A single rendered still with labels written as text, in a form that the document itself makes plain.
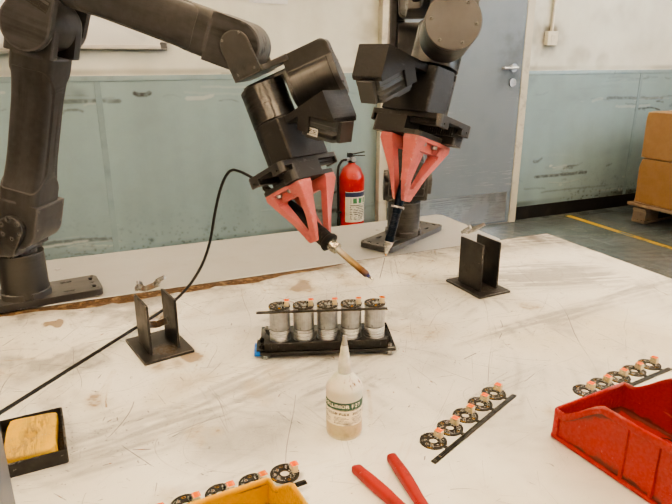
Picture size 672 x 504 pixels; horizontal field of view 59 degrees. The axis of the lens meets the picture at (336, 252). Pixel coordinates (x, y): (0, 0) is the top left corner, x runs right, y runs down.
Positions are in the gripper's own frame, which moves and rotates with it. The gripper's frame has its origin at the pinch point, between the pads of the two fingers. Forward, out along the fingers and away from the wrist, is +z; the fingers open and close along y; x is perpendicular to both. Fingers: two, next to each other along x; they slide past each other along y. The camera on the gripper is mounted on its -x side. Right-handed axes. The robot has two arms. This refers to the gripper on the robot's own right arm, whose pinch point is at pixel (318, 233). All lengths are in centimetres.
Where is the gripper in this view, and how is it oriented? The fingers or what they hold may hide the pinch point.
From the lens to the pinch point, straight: 74.7
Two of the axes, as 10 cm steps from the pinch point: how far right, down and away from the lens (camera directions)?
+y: 6.4, -2.3, 7.3
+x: -6.8, 2.7, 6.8
